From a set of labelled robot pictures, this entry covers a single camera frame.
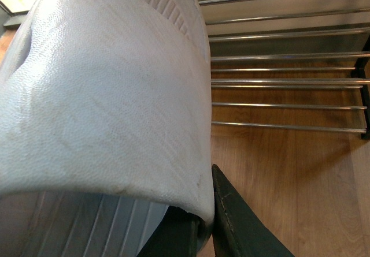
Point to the black metal shoe rack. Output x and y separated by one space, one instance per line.
300 65

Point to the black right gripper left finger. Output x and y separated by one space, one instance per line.
176 235

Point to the light blue slide slipper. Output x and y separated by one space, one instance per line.
105 123

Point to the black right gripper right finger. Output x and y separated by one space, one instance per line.
237 230

